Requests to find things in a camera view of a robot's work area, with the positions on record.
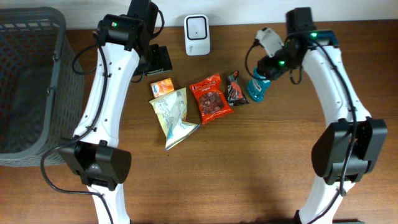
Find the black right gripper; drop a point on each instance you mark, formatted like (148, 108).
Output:
(263, 68)

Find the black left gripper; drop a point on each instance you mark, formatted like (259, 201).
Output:
(160, 62)

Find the small orange box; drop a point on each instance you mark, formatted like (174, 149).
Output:
(162, 87)

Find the cream chips bag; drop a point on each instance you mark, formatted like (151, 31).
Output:
(171, 110)

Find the red snack bag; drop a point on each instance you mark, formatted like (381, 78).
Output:
(211, 101)

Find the black orange snack packet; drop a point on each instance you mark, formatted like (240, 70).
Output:
(234, 93)

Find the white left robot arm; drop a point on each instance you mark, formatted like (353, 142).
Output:
(124, 51)

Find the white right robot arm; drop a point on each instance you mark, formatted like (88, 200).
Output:
(352, 141)

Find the white barcode scanner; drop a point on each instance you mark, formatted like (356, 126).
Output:
(197, 35)

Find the dark grey plastic basket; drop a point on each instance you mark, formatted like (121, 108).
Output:
(41, 96)

